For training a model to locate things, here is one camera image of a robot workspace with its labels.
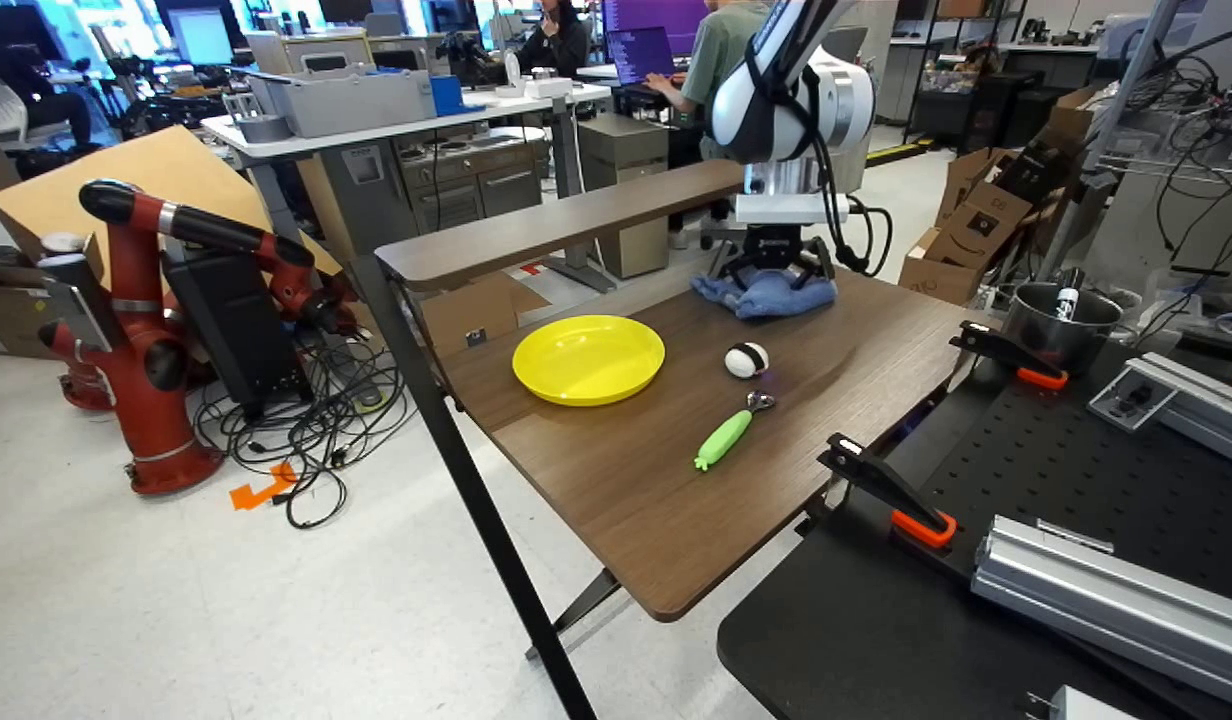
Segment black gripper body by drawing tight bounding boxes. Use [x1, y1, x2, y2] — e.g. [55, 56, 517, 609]
[719, 226, 831, 284]

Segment blue jug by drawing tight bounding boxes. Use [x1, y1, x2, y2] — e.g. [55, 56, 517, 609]
[697, 268, 834, 320]

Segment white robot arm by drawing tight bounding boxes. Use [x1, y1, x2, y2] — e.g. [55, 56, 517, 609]
[709, 0, 873, 284]

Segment yellow plastic bowl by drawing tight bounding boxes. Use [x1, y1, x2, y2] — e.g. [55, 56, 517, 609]
[506, 316, 669, 409]

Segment small white black ball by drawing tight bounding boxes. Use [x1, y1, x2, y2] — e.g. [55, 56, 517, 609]
[725, 339, 772, 380]

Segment seated person green shirt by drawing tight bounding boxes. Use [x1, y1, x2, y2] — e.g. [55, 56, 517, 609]
[643, 0, 766, 130]

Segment orange black clamp far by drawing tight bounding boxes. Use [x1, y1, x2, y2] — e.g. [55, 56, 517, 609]
[952, 320, 1066, 393]

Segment orange black clamp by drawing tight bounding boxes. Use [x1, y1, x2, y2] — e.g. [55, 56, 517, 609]
[952, 320, 1066, 393]
[820, 433, 959, 552]

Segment cardboard boxes right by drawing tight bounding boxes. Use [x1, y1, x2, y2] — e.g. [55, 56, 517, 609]
[901, 87, 1096, 305]

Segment orange black clamp near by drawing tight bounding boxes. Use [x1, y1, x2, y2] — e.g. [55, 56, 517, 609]
[820, 433, 959, 552]

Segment steel pot with marker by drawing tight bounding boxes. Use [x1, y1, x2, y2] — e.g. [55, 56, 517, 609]
[1004, 282, 1123, 376]

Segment grey cabinet desk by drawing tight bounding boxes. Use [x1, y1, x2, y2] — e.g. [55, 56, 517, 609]
[200, 74, 613, 261]

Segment black perforated board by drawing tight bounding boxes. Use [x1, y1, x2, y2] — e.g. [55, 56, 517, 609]
[717, 358, 1232, 720]

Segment red robot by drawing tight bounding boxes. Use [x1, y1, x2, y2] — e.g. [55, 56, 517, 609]
[39, 180, 356, 502]

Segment black table frame rail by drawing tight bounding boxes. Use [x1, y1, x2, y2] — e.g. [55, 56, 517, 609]
[316, 158, 747, 720]

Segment aluminium extrusion rail far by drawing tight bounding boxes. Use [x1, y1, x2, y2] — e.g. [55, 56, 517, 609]
[1088, 354, 1232, 460]

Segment aluminium extrusion rail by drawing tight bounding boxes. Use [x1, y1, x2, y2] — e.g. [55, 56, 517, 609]
[1088, 354, 1232, 460]
[973, 518, 1232, 706]

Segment tangled black floor cables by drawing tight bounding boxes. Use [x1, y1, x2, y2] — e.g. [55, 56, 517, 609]
[190, 331, 421, 536]

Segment aluminium extrusion rail near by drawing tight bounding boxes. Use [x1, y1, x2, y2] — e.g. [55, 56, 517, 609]
[973, 518, 1232, 706]

